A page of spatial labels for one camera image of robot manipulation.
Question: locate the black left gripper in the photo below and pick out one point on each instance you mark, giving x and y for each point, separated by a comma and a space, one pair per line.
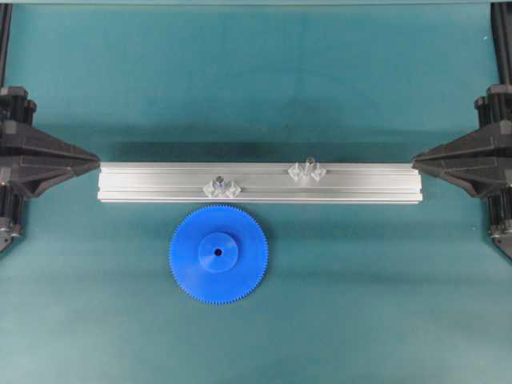
22, 144

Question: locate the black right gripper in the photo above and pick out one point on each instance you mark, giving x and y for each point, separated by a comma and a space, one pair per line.
491, 139

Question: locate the large blue plastic gear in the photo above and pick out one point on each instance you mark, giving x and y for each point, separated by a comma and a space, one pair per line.
218, 254

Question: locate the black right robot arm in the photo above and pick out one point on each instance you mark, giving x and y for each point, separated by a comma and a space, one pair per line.
480, 161

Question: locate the short steel shaft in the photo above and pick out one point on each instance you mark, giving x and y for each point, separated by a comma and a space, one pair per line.
219, 183

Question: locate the clear bracket long shaft right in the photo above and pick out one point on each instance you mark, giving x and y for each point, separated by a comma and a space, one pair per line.
318, 172

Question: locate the clear bracket long shaft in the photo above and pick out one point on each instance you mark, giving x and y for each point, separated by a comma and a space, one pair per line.
296, 172
318, 172

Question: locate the aluminium extrusion rail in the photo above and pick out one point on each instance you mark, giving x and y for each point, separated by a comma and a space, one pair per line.
260, 182

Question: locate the clear bracket long shaft left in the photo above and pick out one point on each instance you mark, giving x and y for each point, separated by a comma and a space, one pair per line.
296, 172

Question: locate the clear bracket short shaft right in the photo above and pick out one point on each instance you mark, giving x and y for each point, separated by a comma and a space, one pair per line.
232, 190

